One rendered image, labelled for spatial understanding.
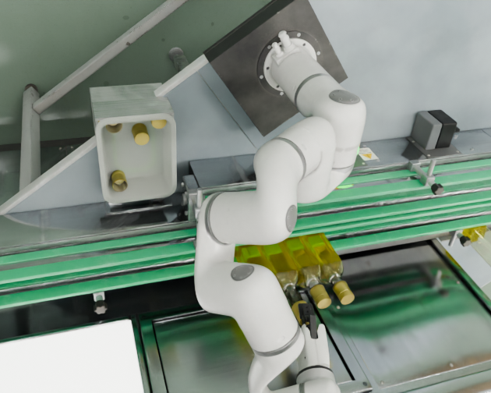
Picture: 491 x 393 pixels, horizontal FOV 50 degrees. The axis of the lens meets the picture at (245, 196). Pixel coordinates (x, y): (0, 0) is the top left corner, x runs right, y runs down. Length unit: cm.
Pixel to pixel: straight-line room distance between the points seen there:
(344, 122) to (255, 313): 39
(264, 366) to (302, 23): 73
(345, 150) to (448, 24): 60
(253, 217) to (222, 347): 56
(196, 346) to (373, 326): 46
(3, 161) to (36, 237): 74
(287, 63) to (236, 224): 47
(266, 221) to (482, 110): 108
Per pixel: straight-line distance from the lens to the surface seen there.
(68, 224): 134
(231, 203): 82
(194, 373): 124
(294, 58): 117
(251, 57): 121
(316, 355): 108
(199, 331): 132
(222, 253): 87
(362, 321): 144
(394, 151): 152
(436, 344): 146
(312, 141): 89
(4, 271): 128
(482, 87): 169
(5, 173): 195
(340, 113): 98
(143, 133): 123
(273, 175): 78
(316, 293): 124
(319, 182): 95
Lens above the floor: 187
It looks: 49 degrees down
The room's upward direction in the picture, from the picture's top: 153 degrees clockwise
